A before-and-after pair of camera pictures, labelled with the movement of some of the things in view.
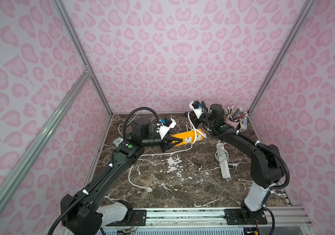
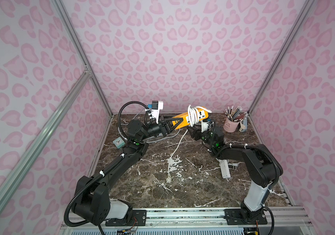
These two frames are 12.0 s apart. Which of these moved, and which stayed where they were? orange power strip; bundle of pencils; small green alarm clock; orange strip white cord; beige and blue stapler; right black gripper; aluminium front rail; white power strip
Moved: orange power strip; right black gripper; orange strip white cord
Stayed: white power strip; bundle of pencils; small green alarm clock; beige and blue stapler; aluminium front rail
